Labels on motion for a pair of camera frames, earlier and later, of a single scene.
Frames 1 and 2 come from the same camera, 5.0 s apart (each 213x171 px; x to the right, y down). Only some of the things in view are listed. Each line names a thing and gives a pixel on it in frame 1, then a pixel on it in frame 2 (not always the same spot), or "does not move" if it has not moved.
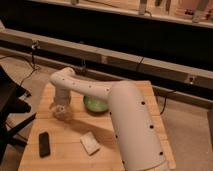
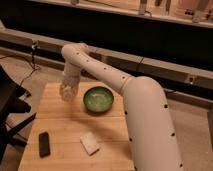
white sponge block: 90,144 does not move
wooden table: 86,141 does not move
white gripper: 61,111 to 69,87
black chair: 12,101 does not move
